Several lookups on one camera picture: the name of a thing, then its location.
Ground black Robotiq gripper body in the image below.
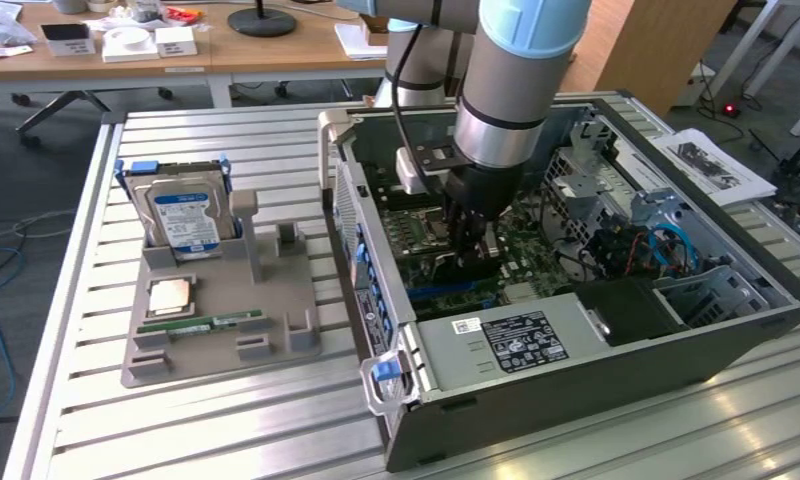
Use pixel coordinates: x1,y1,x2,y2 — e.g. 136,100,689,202
439,166,526,224

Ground Nvidia graphics card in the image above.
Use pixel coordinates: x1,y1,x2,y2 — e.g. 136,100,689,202
399,247,502,290

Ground CPU socket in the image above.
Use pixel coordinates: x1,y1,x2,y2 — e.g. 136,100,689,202
418,207,450,241

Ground installed RAM stick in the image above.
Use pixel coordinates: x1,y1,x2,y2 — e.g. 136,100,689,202
410,248,446,271

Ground green motherboard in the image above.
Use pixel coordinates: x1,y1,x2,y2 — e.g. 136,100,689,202
372,169,579,321

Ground blue expansion slot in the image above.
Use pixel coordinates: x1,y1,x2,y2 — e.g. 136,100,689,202
406,282,479,301

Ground metal disk bay cage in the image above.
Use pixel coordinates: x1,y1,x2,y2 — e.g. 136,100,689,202
543,147,702,251

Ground blue slot retainer strip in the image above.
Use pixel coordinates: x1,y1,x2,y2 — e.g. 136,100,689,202
354,224,396,344

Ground grey power supply unit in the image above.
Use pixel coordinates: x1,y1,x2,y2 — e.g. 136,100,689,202
416,292,608,391

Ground black fan shroud box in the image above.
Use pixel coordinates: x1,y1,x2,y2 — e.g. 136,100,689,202
572,277,693,347

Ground grey parts rack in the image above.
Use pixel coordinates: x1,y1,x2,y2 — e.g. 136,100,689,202
120,189,326,390

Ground printed paper stack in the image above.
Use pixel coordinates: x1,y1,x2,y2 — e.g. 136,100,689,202
652,128,779,206

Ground open black PC case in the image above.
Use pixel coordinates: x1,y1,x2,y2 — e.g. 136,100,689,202
316,97,800,474

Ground white desk papers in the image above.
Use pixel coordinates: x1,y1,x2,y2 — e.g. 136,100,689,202
335,22,392,60

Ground small metal drive bay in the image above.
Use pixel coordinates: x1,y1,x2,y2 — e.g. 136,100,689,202
652,264,773,329

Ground hard disk in blue caddy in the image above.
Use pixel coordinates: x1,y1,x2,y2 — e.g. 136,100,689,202
113,155,233,262

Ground green RAM stick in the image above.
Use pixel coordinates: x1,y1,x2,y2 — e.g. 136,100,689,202
137,310,267,335

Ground silver CPU chip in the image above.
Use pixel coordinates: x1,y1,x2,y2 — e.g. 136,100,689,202
145,278,195,316

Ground black round lamp base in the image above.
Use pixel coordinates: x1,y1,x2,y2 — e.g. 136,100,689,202
225,0,300,37

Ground plain white box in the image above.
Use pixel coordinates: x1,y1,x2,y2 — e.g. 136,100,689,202
153,25,197,58

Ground white box with tape roll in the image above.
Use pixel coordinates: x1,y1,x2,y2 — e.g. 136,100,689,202
101,27,160,64

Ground wooden desk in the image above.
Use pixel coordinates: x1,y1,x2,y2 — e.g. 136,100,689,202
0,0,579,109

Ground white box with black lid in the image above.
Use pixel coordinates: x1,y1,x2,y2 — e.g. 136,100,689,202
41,23,97,57

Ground clear plastic bag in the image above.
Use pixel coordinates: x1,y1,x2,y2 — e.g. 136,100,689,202
0,0,39,46

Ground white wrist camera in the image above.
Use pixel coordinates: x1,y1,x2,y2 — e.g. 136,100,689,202
395,147,436,196

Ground red wire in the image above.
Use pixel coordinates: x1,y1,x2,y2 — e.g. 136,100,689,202
624,232,643,274

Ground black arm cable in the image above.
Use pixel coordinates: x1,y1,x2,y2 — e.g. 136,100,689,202
391,22,426,161

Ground blue data wire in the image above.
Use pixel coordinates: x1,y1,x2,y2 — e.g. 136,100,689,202
646,222,702,276

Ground white table frame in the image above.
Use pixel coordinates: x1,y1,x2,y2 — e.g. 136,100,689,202
703,0,800,136

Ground white floor cable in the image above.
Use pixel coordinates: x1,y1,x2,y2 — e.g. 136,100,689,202
0,209,75,239

